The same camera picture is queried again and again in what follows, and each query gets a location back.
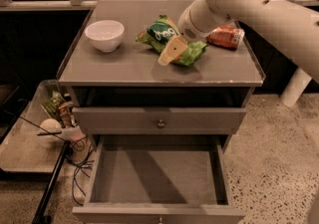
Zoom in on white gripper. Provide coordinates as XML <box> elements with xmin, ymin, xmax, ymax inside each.
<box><xmin>158</xmin><ymin>0</ymin><xmax>229</xmax><ymax>66</ymax></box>

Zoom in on green rice chip bag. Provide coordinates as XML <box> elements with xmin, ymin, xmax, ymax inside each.
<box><xmin>136</xmin><ymin>15</ymin><xmax>206</xmax><ymax>67</ymax></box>

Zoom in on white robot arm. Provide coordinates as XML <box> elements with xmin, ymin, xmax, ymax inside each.
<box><xmin>177</xmin><ymin>0</ymin><xmax>319</xmax><ymax>82</ymax></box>

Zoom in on grey drawer cabinet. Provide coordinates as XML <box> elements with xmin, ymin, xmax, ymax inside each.
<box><xmin>59</xmin><ymin>0</ymin><xmax>264</xmax><ymax>142</ymax></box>

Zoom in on round metal drawer knob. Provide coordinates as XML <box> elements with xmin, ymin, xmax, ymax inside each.
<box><xmin>157</xmin><ymin>119</ymin><xmax>165</xmax><ymax>128</ymax></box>

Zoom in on closed grey top drawer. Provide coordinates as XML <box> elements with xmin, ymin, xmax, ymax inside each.
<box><xmin>73</xmin><ymin>108</ymin><xmax>246</xmax><ymax>134</ymax></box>

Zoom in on green snack bag in bin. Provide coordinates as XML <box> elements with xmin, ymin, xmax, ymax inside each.
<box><xmin>41</xmin><ymin>91</ymin><xmax>65</xmax><ymax>118</ymax></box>

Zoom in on open grey middle drawer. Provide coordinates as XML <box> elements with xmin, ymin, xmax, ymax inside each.
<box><xmin>73</xmin><ymin>135</ymin><xmax>245</xmax><ymax>224</ymax></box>

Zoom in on orange soda can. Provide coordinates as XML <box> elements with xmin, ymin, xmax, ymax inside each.
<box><xmin>206</xmin><ymin>25</ymin><xmax>245</xmax><ymax>50</ymax></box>

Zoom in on white ceramic bowl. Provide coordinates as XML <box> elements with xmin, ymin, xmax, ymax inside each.
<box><xmin>85</xmin><ymin>20</ymin><xmax>125</xmax><ymax>53</ymax></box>

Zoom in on brown snack packet in bin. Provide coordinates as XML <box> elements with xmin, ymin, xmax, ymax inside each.
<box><xmin>58</xmin><ymin>102</ymin><xmax>75</xmax><ymax>127</ymax></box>

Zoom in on white pole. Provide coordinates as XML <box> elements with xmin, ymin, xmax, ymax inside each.
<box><xmin>280</xmin><ymin>68</ymin><xmax>312</xmax><ymax>107</ymax></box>

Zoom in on white ball in bin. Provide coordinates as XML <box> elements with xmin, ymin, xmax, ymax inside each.
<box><xmin>39</xmin><ymin>118</ymin><xmax>62</xmax><ymax>134</ymax></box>

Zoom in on clear plastic storage bin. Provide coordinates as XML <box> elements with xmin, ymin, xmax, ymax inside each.
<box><xmin>0</xmin><ymin>80</ymin><xmax>86</xmax><ymax>172</ymax></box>

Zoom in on black cables on floor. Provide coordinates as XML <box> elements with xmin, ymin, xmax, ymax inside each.
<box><xmin>65</xmin><ymin>134</ymin><xmax>96</xmax><ymax>207</ymax></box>

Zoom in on black floor rail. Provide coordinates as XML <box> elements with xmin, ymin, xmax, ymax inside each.
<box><xmin>32</xmin><ymin>141</ymin><xmax>70</xmax><ymax>224</ymax></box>

